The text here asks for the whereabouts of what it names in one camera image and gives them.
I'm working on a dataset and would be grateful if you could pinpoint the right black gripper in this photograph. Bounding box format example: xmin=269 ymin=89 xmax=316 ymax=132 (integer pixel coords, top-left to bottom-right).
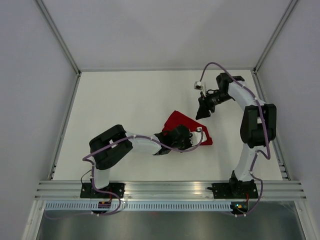
xmin=194 ymin=90 xmax=231 ymax=121

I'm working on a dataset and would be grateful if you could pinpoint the red cloth napkin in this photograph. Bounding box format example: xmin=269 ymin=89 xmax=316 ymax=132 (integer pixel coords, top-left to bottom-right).
xmin=162 ymin=110 xmax=213 ymax=146

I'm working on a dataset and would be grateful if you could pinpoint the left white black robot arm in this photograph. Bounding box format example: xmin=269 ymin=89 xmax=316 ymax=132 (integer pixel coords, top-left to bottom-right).
xmin=89 ymin=124 xmax=202 ymax=198

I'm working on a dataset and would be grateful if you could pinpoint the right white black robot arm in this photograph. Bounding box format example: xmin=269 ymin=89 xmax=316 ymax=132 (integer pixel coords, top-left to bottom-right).
xmin=194 ymin=73 xmax=277 ymax=199

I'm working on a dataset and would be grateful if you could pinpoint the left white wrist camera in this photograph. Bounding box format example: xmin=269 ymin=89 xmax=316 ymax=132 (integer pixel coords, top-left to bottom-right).
xmin=190 ymin=127 xmax=213 ymax=147

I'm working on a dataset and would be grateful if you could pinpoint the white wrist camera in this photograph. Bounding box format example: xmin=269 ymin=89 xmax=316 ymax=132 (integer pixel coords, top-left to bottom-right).
xmin=193 ymin=80 xmax=207 ymax=96
xmin=190 ymin=127 xmax=213 ymax=147

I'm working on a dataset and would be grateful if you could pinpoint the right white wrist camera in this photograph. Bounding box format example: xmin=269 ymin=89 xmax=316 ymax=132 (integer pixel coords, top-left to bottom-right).
xmin=193 ymin=80 xmax=207 ymax=96

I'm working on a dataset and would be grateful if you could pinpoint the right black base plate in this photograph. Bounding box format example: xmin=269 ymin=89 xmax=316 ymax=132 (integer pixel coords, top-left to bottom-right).
xmin=207 ymin=182 xmax=259 ymax=200

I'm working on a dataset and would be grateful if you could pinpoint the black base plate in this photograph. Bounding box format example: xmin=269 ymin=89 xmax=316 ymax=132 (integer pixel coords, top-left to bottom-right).
xmin=80 ymin=182 xmax=125 ymax=199
xmin=207 ymin=182 xmax=259 ymax=200

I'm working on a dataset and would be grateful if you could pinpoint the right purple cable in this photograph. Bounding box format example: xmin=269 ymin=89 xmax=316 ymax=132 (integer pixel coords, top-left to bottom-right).
xmin=201 ymin=61 xmax=272 ymax=218

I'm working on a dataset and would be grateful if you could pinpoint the purple cable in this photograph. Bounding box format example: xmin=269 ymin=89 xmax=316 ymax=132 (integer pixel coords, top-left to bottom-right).
xmin=82 ymin=127 xmax=204 ymax=218
xmin=201 ymin=61 xmax=272 ymax=218

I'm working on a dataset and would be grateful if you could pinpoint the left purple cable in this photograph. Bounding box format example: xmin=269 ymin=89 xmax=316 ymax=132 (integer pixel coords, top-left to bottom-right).
xmin=82 ymin=127 xmax=204 ymax=218

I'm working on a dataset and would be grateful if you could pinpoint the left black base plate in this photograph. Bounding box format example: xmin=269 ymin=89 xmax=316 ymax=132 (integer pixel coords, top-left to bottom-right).
xmin=80 ymin=182 xmax=125 ymax=199

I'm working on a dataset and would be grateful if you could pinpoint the right aluminium frame post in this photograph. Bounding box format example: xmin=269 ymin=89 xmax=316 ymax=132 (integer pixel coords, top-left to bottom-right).
xmin=253 ymin=0 xmax=300 ymax=74

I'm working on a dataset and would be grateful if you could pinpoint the aluminium frame post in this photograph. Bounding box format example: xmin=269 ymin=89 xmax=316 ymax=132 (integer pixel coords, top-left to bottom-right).
xmin=253 ymin=0 xmax=300 ymax=74
xmin=34 ymin=0 xmax=81 ymax=76

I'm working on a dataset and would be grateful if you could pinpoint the aluminium front rail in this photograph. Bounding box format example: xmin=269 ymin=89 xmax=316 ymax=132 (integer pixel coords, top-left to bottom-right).
xmin=33 ymin=180 xmax=307 ymax=201

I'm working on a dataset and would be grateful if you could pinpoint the left aluminium frame post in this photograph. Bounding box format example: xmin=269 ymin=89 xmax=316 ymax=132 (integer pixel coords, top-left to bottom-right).
xmin=34 ymin=0 xmax=81 ymax=76

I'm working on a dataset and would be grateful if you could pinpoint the white slotted cable duct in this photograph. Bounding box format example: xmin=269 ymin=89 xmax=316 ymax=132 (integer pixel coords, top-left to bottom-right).
xmin=44 ymin=200 xmax=232 ymax=212

